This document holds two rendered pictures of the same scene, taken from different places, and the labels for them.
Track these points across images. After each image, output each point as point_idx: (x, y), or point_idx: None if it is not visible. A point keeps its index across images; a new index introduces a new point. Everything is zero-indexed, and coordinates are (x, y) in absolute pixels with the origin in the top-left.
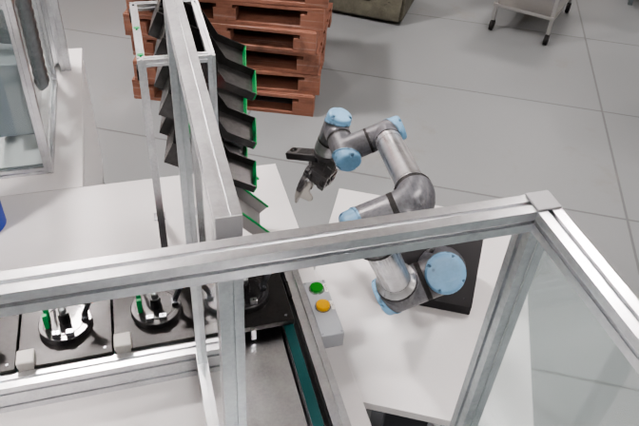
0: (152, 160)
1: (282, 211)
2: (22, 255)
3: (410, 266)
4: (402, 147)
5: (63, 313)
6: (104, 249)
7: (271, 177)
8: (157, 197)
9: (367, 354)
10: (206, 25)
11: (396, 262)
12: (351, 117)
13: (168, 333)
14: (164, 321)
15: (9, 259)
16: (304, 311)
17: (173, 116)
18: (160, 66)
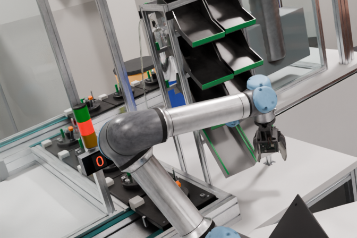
0: (158, 78)
1: (305, 187)
2: (173, 140)
3: (208, 226)
4: (210, 101)
5: None
6: (197, 154)
7: (340, 164)
8: (166, 109)
9: None
10: None
11: (150, 189)
12: (262, 85)
13: (122, 192)
14: (125, 184)
15: (168, 139)
16: None
17: (171, 52)
18: (146, 10)
